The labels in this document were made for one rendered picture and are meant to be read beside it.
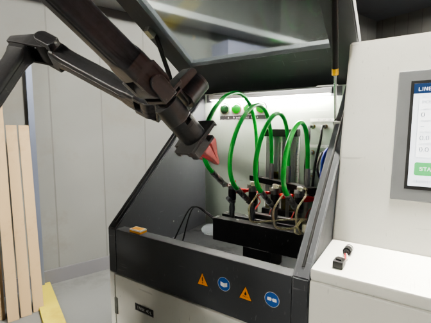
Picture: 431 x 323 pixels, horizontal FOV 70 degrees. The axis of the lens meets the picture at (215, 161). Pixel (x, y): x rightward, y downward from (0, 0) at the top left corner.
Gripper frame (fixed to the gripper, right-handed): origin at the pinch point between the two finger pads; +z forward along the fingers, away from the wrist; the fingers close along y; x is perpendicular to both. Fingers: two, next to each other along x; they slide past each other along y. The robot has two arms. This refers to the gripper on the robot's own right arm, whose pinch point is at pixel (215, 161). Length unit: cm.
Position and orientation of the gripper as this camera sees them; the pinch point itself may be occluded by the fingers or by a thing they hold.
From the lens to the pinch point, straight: 75.8
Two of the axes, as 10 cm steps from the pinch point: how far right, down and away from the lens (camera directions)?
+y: 5.1, -7.7, 3.9
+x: -6.7, -0.7, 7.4
